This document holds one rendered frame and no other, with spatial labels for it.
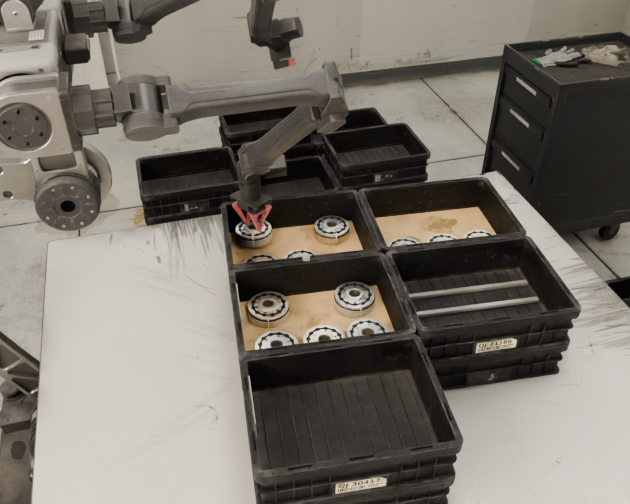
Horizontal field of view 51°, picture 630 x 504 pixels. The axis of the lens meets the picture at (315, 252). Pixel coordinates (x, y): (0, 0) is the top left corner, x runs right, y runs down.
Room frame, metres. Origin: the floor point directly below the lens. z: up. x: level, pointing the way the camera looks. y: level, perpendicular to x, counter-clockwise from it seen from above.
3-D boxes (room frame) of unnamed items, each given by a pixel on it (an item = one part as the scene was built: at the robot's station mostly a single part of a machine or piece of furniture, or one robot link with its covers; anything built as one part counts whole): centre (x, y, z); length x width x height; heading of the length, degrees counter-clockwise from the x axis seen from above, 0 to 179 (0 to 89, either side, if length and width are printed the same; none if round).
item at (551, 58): (2.77, -1.05, 0.88); 0.25 x 0.19 x 0.03; 106
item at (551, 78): (2.72, -1.19, 0.45); 0.60 x 0.45 x 0.90; 106
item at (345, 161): (2.51, -0.26, 0.37); 0.40 x 0.30 x 0.45; 106
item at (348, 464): (0.86, -0.06, 0.92); 0.40 x 0.30 x 0.02; 100
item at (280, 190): (2.41, 0.13, 0.31); 0.40 x 0.30 x 0.34; 106
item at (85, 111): (1.08, 0.40, 1.45); 0.09 x 0.08 x 0.12; 16
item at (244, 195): (1.51, 0.18, 1.00); 0.10 x 0.07 x 0.07; 48
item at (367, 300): (1.24, -0.10, 0.86); 0.10 x 0.10 x 0.01
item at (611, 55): (2.80, -1.29, 0.88); 0.29 x 0.22 x 0.03; 106
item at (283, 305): (1.21, 0.12, 0.86); 0.10 x 0.10 x 0.01
